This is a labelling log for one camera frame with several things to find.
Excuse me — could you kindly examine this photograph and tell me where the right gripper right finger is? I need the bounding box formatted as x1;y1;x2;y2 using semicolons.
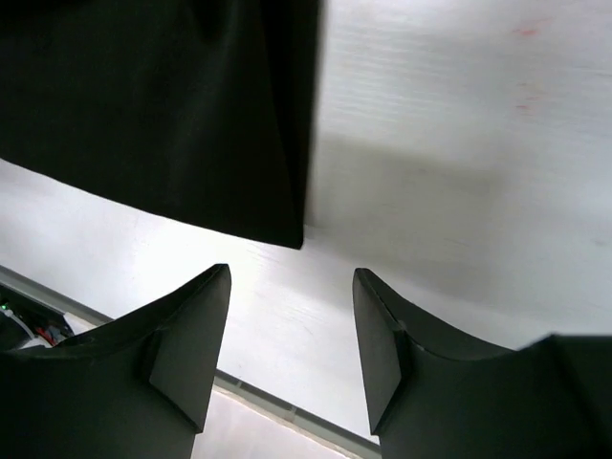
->
352;268;611;458

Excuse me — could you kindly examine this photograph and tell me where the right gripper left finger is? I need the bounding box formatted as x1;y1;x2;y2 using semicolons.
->
1;264;231;458

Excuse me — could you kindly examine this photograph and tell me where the black t shirt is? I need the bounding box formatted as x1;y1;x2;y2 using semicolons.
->
1;0;322;249

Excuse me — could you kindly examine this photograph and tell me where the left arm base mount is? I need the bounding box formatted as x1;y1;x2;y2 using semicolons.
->
1;285;75;352

